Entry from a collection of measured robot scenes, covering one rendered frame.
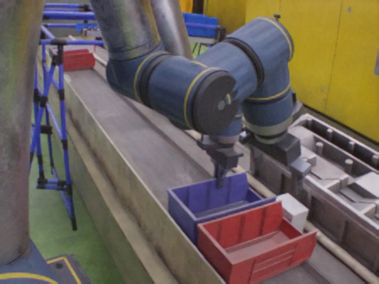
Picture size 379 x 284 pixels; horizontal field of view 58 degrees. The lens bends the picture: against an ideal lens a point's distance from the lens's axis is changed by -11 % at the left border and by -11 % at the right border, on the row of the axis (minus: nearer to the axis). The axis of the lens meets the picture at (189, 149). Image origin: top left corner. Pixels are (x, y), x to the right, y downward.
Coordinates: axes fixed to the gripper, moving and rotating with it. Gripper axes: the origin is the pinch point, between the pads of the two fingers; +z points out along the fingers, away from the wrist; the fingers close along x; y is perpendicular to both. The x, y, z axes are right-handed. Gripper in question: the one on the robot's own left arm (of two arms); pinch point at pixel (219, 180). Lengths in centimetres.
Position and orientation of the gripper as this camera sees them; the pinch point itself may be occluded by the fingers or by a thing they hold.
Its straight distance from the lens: 134.9
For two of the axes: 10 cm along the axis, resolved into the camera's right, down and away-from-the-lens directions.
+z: -0.6, 9.0, 4.4
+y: 8.8, -1.6, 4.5
